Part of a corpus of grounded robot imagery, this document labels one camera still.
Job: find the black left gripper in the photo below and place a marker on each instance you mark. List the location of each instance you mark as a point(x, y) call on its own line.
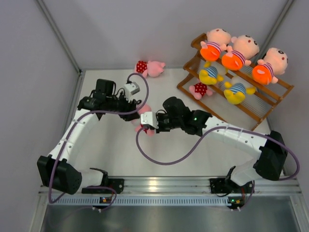
point(128, 107)

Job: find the yellow doll blue striped front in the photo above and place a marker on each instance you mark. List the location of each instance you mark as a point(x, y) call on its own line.
point(212, 73)

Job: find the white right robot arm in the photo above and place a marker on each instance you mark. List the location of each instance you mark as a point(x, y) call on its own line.
point(267, 150)

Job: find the pink pig doll facing up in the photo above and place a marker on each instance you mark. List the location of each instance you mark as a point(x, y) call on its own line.
point(199, 90)

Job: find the yellow doll blue striped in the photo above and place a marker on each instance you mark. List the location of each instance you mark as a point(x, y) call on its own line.
point(237, 89)
point(212, 73)

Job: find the grey slotted cable duct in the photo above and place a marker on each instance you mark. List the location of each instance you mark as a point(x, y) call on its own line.
point(144, 201)

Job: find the pink pig doll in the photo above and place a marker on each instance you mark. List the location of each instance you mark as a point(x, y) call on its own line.
point(149, 68)
point(136, 122)

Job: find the pink pig doll back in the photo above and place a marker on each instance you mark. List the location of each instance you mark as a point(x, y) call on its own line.
point(149, 68)

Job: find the boy doll orange shorts front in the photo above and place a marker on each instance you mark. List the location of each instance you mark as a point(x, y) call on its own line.
point(267, 69)

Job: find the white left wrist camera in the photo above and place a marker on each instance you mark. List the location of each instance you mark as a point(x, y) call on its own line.
point(130, 90)

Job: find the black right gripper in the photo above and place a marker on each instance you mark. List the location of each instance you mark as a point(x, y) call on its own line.
point(160, 129)

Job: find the aluminium mounting rail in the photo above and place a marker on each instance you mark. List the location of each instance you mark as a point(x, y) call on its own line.
point(200, 185)

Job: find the brown wooden toy shelf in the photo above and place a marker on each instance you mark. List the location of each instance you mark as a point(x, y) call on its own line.
point(249, 114)

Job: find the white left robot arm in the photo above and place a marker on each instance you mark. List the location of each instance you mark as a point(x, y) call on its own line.
point(57, 169)

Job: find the pink pig doll front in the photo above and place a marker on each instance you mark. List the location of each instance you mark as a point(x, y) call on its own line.
point(136, 122)

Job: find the large boy doll orange shorts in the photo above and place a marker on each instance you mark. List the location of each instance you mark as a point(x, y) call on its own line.
point(217, 41)

